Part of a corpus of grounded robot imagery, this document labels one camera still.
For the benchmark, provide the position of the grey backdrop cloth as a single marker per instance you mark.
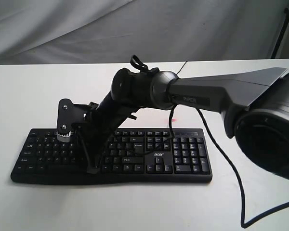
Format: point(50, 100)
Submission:
point(111, 31)

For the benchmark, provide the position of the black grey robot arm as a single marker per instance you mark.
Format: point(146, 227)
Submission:
point(254, 107)

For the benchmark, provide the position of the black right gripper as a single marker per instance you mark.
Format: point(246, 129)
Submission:
point(106, 118)

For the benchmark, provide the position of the black acer keyboard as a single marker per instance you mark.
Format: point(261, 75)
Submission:
point(131, 155)

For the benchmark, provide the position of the black tripod stand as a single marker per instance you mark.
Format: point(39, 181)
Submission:
point(277, 49)

